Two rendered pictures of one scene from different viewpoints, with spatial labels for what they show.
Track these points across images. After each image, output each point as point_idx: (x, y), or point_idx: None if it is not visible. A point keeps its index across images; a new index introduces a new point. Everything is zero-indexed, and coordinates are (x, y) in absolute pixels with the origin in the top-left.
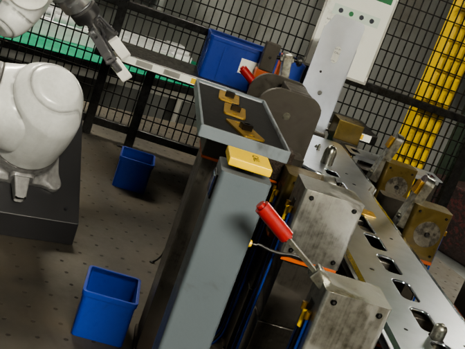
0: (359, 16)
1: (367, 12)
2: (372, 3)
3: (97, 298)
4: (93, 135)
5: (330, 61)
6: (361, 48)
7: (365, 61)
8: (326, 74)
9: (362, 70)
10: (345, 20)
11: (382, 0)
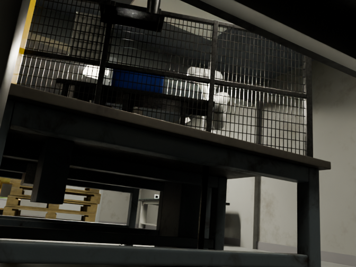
0: (91, 30)
1: (88, 27)
2: (88, 22)
3: None
4: None
5: (107, 75)
6: (81, 43)
7: (75, 49)
8: (106, 80)
9: (73, 53)
10: (110, 58)
11: (85, 18)
